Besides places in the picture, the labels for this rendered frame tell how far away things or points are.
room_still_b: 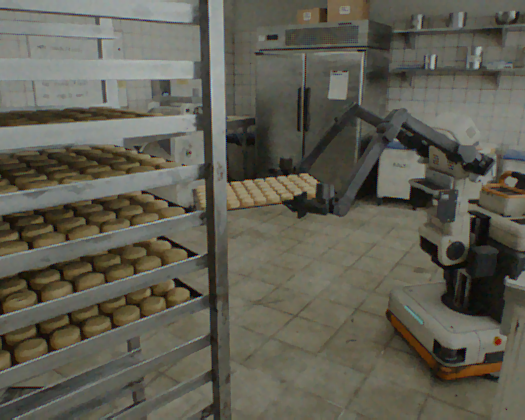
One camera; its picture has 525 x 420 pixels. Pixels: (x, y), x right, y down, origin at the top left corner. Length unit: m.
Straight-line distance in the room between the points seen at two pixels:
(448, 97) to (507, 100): 0.61
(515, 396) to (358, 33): 4.14
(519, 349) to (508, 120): 4.28
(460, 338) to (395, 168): 3.14
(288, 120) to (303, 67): 0.64
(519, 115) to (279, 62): 2.73
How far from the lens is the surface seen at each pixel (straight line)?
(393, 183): 5.32
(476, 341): 2.47
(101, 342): 0.84
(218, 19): 0.80
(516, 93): 5.65
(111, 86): 1.19
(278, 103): 5.52
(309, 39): 5.39
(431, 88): 5.78
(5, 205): 0.70
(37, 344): 0.85
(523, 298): 1.54
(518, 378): 1.65
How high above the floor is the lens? 1.49
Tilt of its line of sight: 17 degrees down
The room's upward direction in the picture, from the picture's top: straight up
